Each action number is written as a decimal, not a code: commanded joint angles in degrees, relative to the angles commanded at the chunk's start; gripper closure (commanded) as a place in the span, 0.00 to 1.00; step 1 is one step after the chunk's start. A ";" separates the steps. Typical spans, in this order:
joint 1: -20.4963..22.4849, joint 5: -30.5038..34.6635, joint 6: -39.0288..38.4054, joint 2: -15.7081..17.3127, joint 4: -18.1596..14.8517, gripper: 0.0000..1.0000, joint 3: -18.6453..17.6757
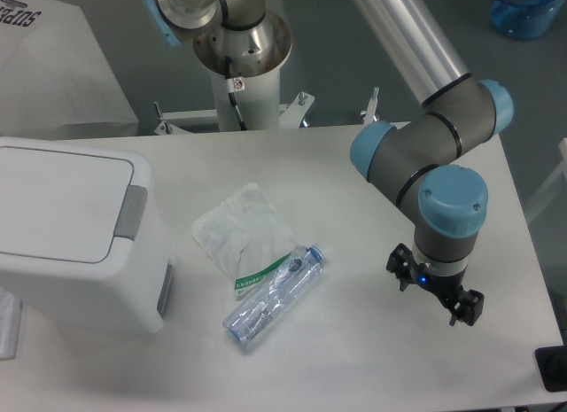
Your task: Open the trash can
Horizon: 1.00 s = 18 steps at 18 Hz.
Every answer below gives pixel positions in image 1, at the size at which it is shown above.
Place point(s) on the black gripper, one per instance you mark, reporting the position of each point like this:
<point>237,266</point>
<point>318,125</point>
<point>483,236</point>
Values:
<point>443,280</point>

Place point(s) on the white push-lid trash can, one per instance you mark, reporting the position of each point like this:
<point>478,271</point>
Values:
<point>82,239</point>

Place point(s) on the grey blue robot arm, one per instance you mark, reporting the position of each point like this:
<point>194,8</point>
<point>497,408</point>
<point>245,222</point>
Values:
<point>415,167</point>

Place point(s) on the black device at edge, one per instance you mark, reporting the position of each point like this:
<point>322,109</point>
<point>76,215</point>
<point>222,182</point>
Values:
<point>551,362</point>

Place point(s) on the clear plastic water bottle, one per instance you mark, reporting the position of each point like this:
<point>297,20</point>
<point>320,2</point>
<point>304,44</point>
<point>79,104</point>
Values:
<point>277,293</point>

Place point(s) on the white plastic wipes packet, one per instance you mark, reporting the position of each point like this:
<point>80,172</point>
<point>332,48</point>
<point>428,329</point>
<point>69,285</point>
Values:
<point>245,237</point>

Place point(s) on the blue water jug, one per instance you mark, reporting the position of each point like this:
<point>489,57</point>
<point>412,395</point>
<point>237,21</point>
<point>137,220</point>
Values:
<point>524,19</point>

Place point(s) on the white object left edge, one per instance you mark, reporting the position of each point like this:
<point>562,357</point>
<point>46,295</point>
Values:
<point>11,309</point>

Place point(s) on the white printed cardboard box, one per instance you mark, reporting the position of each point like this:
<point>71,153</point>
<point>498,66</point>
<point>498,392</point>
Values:
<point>55,79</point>

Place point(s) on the white frame right edge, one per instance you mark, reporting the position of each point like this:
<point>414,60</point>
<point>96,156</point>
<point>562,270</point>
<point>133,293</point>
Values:
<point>548,190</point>

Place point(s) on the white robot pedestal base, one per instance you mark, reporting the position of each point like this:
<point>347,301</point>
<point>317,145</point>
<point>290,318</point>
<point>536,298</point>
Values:
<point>241,103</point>

